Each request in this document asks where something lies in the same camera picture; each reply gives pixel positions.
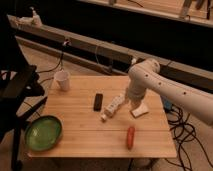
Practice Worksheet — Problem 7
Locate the white spray bottle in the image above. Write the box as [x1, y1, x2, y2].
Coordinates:
[17, 6, 44, 28]

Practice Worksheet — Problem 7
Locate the black chair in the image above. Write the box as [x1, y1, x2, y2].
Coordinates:
[0, 11, 46, 171]

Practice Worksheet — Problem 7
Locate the long metal rail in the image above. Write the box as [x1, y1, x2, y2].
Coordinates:
[8, 16, 213, 94]

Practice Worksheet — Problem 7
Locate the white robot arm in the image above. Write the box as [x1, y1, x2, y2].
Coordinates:
[126, 58, 213, 127]

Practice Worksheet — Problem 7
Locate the white plastic bottle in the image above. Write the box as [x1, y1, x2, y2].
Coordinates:
[101, 94, 125, 122]

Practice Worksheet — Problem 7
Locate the white paper cup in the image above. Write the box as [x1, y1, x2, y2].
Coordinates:
[54, 70, 70, 91]

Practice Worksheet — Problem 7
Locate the green plate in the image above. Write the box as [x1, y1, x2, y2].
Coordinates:
[25, 115, 62, 152]

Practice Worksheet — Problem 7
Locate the orange carrot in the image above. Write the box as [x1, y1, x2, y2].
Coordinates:
[126, 126, 135, 150]

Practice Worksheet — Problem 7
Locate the white sponge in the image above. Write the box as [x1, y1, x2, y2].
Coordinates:
[131, 103, 149, 118]

